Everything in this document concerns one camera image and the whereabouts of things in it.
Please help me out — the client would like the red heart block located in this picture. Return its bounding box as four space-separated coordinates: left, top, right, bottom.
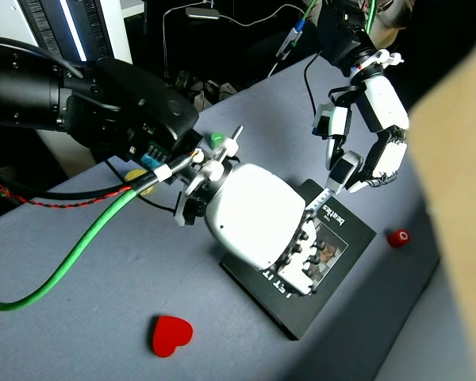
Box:
150 315 194 359

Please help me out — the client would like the yellow snail block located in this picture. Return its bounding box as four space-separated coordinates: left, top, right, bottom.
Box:
125 168 155 198

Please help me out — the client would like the beige wooden board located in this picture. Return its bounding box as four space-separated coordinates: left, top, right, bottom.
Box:
406 31 476 381

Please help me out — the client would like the thin black cable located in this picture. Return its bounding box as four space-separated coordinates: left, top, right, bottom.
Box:
303 53 322 118

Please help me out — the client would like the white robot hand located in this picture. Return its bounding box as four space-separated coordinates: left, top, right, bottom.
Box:
311 74 411 195
204 162 319 298

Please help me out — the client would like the black power adapter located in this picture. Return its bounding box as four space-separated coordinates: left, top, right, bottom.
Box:
174 69 195 90

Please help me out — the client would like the green cable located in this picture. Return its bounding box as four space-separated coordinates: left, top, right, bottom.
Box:
363 0 378 33
0 174 163 313

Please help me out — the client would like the thin white cable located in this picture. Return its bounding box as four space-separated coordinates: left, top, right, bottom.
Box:
161 0 302 79

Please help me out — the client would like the grey power adapter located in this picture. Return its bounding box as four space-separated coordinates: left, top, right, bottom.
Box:
185 6 221 21

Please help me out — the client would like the black white tape measure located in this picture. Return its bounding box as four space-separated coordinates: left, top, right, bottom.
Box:
308 151 363 217

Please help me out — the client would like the black Beatles book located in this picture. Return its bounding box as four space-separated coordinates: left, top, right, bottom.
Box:
219 178 378 341

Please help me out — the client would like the red cylinder block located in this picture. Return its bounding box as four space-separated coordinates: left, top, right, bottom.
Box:
387 228 411 249

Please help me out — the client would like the white cable connector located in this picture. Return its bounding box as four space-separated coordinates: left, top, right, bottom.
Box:
276 17 305 60

